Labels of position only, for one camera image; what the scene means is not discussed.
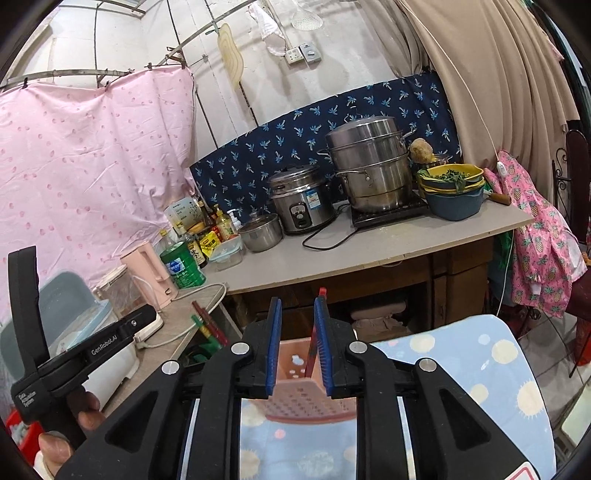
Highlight dark wooden chair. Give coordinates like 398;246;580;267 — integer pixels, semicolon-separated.
551;120;591;259

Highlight navy leaf print cloth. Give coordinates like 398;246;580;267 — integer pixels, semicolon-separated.
189;71;462;217

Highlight red and green chopsticks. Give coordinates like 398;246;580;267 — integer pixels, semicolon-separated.
191;301;230;347

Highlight blue plastic basin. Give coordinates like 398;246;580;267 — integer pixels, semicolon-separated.
424;187;485;221

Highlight wooden side shelf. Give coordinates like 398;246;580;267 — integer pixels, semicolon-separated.
99;284;243;416

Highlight glass jar white lid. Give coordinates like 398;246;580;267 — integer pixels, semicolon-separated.
95;265;134;319

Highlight black induction cooktop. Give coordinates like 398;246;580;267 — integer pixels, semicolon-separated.
351;196;430;228

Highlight yellow bowl with greens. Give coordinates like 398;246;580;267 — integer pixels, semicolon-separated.
418;164;485;192

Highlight blue planet print tablecloth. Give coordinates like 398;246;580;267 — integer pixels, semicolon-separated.
238;314;555;480

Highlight clear food container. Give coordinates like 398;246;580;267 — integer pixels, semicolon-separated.
212;235;244;271

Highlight white dish rack grey lid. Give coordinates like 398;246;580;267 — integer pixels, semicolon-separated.
0;271;139;416

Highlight grey kitchen countertop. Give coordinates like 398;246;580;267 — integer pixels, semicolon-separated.
210;200;536;296

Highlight pink perforated utensil basket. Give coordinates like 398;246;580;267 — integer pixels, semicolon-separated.
265;340;360;423

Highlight silver rice cooker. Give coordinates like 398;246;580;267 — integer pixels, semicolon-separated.
268;164;335;235

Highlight white power strip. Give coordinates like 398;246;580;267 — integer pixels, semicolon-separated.
134;314;164;342

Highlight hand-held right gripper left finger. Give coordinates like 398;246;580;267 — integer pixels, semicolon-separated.
55;296;283;480

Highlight brown loofah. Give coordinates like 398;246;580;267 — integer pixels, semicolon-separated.
410;138;435;163

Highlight hanging yellow cutting board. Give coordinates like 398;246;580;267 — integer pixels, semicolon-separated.
218;23;245;90

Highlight beige curtain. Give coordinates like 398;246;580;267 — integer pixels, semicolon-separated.
402;0;580;185

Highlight hanging strainer ladle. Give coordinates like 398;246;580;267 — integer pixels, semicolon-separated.
291;0;324;32

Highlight metal curtain rail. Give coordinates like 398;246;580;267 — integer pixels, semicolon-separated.
0;0;259;90

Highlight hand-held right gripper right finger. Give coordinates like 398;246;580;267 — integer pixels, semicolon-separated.
314;295;532;480

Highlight white green carton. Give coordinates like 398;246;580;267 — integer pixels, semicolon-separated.
166;198;204;236

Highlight small steel pot with lid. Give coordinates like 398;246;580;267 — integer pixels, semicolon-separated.
238;213;284;253

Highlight person's left hand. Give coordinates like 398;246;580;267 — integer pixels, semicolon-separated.
37;391;101;478

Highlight bright red twisted chopstick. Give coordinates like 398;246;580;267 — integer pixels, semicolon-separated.
302;287;328;377

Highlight white power cable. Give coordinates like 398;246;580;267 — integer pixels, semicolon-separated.
148;282;229;349

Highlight hanging white cloth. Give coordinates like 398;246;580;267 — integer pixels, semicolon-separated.
249;0;289;56

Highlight pink dotted curtain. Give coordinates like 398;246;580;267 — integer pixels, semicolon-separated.
0;69;197;296

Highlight green chopstick gold band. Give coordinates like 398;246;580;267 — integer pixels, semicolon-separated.
189;316;219;354

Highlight pink electric kettle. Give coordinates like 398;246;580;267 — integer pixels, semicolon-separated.
121;243;178;311

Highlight yellow seasoning packet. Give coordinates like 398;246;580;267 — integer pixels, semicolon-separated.
201;231;222;259

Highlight green can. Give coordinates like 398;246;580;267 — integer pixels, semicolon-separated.
160;242;207;291

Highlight wall socket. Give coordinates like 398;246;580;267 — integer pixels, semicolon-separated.
286;42;323;65

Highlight red plastic box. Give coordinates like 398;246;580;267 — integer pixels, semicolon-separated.
4;408;44;464

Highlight steel steamer pot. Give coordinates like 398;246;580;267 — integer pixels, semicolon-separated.
325;117;416;214

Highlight black power cable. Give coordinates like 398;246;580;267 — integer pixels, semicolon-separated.
302;203;370;252

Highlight pink pineapple print garment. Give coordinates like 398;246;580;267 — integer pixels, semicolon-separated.
496;150;587;319

